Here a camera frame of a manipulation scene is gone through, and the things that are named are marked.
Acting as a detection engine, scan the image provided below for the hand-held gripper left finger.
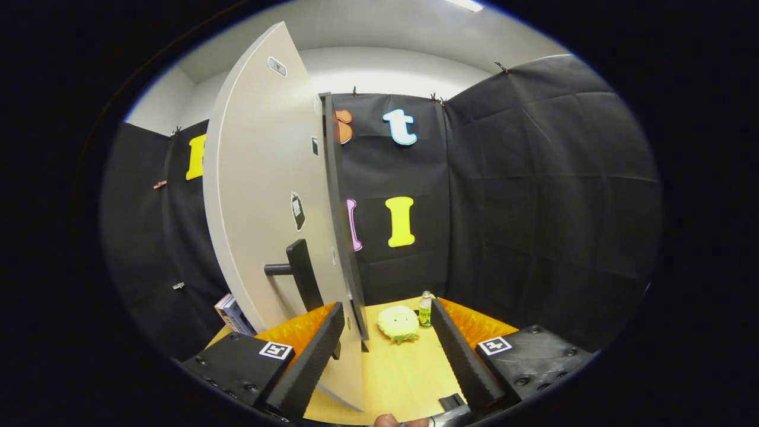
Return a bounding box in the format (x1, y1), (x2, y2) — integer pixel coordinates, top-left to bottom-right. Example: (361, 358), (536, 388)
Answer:
(181, 301), (346, 420)

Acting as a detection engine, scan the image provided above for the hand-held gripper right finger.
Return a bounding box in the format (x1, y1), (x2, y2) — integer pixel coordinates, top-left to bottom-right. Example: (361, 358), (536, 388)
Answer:
(430, 297), (597, 416)

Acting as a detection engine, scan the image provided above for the black door handle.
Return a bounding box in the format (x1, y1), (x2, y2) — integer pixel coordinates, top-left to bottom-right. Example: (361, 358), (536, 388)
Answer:
(264, 239), (325, 313)

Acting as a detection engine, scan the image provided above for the dark grey shoe cabinet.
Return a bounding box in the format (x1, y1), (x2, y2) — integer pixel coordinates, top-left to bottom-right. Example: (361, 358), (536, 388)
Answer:
(318, 92), (370, 352)

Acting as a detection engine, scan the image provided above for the beige shoe cabinet door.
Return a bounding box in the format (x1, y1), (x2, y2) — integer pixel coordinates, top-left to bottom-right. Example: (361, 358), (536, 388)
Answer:
(203, 22), (365, 413)

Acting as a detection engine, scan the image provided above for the dark grey device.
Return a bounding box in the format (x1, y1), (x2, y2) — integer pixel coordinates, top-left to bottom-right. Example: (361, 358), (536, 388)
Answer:
(430, 393), (475, 427)

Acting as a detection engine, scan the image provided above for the yellow plush toy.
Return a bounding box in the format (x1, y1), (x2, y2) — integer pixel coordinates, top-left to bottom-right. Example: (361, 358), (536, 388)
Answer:
(378, 305), (420, 345)

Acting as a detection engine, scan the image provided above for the blue cover book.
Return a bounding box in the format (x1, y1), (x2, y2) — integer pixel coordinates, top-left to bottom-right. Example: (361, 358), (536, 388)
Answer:
(225, 298), (257, 337)

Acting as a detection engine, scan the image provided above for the white spine book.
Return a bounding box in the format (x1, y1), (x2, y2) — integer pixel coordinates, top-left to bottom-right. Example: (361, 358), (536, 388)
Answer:
(214, 293), (239, 333)

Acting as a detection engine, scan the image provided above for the black backdrop cloth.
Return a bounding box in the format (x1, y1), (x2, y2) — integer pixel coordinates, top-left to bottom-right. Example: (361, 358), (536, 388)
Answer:
(101, 55), (662, 364)

